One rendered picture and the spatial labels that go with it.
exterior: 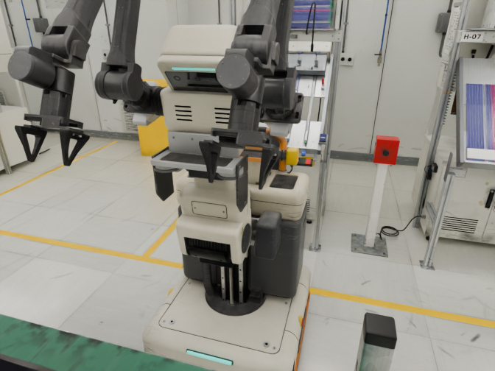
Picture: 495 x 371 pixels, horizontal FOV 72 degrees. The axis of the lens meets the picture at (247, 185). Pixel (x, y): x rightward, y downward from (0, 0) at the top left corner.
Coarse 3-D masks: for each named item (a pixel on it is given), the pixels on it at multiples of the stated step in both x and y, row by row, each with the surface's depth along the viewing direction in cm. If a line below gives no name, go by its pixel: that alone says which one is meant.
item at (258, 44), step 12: (252, 0) 65; (264, 0) 64; (276, 0) 66; (252, 12) 64; (264, 12) 63; (276, 12) 68; (240, 24) 63; (252, 24) 63; (264, 24) 62; (240, 36) 62; (252, 36) 62; (264, 36) 61; (240, 48) 62; (252, 48) 61; (264, 48) 60; (264, 60) 62
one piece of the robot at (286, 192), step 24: (264, 192) 133; (288, 192) 131; (288, 216) 133; (288, 240) 138; (192, 264) 157; (240, 264) 142; (264, 264) 146; (288, 264) 142; (240, 288) 147; (264, 288) 151; (288, 288) 147
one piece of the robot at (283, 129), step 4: (272, 124) 95; (276, 124) 95; (280, 124) 95; (284, 124) 94; (288, 124) 94; (292, 124) 102; (272, 128) 95; (276, 128) 95; (280, 128) 95; (284, 128) 94; (288, 128) 94; (272, 132) 95; (276, 132) 95; (280, 132) 94; (284, 132) 94; (288, 132) 96; (284, 136) 95
